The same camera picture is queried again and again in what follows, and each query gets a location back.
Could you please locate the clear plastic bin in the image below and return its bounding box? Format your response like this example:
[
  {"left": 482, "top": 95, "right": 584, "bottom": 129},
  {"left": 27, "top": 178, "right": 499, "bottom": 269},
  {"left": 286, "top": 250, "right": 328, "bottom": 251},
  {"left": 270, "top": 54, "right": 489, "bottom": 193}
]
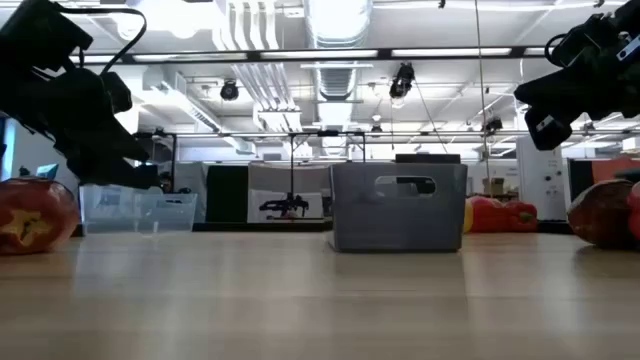
[{"left": 78, "top": 183, "right": 199, "bottom": 236}]

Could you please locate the white rectangular ceiling duct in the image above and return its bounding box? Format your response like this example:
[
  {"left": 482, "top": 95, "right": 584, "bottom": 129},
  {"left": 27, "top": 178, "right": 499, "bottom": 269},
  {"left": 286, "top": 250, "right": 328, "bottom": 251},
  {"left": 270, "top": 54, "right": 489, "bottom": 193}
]
[{"left": 142, "top": 67, "right": 256, "bottom": 154}]

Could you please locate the black left camera cable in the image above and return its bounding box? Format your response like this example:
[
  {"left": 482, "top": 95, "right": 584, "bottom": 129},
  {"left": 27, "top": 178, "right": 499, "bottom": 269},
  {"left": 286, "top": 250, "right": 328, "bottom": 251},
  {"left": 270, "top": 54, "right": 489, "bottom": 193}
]
[{"left": 52, "top": 1, "right": 149, "bottom": 77}]

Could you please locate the orange wall panel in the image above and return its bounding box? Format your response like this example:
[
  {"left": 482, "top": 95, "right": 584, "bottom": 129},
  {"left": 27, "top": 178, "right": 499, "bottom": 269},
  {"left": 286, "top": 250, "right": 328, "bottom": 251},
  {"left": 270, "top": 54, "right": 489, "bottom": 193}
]
[{"left": 592, "top": 157, "right": 640, "bottom": 184}]

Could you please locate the black camera cable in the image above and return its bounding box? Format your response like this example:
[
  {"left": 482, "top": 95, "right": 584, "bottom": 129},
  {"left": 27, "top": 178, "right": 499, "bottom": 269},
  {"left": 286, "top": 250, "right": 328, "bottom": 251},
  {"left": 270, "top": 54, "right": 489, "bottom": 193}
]
[
  {"left": 52, "top": 1, "right": 149, "bottom": 77},
  {"left": 543, "top": 30, "right": 569, "bottom": 67}
]

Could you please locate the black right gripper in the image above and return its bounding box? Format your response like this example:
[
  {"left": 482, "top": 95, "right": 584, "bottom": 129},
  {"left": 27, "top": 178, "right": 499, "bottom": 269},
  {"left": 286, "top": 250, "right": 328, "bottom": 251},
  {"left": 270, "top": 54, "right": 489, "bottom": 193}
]
[{"left": 514, "top": 14, "right": 640, "bottom": 121}]

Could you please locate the gray plastic basket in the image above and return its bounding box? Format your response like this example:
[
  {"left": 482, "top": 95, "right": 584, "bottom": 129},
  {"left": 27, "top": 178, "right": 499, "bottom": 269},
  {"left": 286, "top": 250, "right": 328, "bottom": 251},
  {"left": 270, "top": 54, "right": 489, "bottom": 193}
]
[{"left": 328, "top": 162, "right": 469, "bottom": 254}]

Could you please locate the black narrow wall panel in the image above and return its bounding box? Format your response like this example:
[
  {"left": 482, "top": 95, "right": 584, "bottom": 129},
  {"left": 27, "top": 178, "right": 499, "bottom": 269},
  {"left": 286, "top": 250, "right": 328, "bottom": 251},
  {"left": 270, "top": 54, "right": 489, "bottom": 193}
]
[{"left": 568, "top": 158, "right": 595, "bottom": 209}]

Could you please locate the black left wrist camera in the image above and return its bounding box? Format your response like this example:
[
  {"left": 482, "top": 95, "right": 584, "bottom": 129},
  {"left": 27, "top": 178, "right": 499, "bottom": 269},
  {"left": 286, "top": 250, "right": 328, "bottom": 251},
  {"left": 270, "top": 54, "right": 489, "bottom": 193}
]
[{"left": 101, "top": 71, "right": 134, "bottom": 115}]

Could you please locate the black background rig frame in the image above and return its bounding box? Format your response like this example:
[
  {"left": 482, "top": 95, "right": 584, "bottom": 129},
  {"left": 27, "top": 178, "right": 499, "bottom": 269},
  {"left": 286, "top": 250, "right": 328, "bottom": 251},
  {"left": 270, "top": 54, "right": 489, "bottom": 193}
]
[{"left": 134, "top": 128, "right": 369, "bottom": 201}]

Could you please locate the white partition panel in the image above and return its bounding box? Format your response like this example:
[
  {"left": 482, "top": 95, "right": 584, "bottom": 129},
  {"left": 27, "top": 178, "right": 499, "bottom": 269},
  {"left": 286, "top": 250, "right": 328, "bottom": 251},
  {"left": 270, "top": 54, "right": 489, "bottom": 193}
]
[{"left": 247, "top": 162, "right": 332, "bottom": 224}]

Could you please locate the red apple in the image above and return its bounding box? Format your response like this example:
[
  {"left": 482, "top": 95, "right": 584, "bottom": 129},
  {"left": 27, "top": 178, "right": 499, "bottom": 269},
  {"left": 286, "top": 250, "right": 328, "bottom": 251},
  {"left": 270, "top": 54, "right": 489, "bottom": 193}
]
[{"left": 567, "top": 178, "right": 636, "bottom": 250}]

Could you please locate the white column with switches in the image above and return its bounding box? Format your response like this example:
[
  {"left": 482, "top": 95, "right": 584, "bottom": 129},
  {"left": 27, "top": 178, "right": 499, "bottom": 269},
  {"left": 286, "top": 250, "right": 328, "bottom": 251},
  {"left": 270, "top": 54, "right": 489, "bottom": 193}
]
[{"left": 516, "top": 134, "right": 569, "bottom": 222}]

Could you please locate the thin hanging cable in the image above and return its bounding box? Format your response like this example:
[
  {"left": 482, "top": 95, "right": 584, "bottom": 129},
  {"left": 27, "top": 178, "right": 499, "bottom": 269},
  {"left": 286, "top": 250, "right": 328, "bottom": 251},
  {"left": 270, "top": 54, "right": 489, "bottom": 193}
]
[{"left": 473, "top": 0, "right": 490, "bottom": 196}]

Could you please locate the brown cardboard box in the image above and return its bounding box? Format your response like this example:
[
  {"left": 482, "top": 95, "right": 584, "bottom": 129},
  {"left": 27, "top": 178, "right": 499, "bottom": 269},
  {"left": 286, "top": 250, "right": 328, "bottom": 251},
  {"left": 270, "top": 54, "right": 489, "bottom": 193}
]
[{"left": 482, "top": 177, "right": 506, "bottom": 197}]

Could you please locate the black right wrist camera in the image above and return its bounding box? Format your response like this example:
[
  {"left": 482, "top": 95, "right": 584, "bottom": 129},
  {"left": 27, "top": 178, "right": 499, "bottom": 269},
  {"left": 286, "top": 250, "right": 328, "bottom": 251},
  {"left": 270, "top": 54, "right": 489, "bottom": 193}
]
[{"left": 524, "top": 106, "right": 574, "bottom": 152}]

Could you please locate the black partition panel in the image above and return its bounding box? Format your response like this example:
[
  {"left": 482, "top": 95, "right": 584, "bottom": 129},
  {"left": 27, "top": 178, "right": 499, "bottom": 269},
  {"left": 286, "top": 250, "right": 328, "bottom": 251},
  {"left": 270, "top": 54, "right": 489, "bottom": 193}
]
[{"left": 205, "top": 164, "right": 250, "bottom": 224}]

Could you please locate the black right camera cable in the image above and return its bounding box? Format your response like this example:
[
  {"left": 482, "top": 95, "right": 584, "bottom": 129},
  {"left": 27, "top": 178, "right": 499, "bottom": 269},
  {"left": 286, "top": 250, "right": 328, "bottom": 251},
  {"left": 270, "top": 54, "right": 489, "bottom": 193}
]
[{"left": 543, "top": 30, "right": 569, "bottom": 67}]

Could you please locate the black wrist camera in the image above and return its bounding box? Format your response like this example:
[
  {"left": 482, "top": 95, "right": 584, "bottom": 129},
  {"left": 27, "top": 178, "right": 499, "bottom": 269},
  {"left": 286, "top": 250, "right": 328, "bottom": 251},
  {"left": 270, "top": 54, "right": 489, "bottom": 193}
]
[
  {"left": 524, "top": 106, "right": 574, "bottom": 152},
  {"left": 101, "top": 71, "right": 134, "bottom": 115}
]

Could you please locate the black table frame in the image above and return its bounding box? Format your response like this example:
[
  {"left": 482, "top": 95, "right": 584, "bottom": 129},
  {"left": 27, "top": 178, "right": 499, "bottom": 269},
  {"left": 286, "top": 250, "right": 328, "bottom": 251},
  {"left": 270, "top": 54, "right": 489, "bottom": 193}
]
[{"left": 72, "top": 220, "right": 574, "bottom": 236}]

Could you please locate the red bell pepper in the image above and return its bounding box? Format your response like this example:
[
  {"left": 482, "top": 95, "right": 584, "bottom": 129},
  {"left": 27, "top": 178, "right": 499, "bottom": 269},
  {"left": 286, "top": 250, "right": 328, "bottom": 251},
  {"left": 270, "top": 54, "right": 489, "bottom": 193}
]
[
  {"left": 627, "top": 180, "right": 640, "bottom": 241},
  {"left": 469, "top": 195, "right": 509, "bottom": 234},
  {"left": 502, "top": 200, "right": 539, "bottom": 233},
  {"left": 0, "top": 177, "right": 81, "bottom": 256}
]

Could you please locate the silver ceiling air duct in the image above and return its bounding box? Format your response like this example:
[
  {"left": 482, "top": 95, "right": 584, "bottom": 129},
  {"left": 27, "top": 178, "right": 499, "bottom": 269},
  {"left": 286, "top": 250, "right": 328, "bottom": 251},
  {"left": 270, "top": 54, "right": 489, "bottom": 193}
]
[{"left": 304, "top": 0, "right": 374, "bottom": 101}]

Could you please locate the white ceiling pipe bundle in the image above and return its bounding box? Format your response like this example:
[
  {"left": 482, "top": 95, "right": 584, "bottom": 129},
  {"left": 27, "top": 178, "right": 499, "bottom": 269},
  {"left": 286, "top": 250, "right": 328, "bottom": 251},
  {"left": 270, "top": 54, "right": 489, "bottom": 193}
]
[{"left": 214, "top": 0, "right": 304, "bottom": 134}]

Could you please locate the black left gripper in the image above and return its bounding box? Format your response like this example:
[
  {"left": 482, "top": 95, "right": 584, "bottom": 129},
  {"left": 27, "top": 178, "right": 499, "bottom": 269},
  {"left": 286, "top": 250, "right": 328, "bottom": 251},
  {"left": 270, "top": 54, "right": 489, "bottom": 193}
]
[{"left": 0, "top": 67, "right": 161, "bottom": 190}]

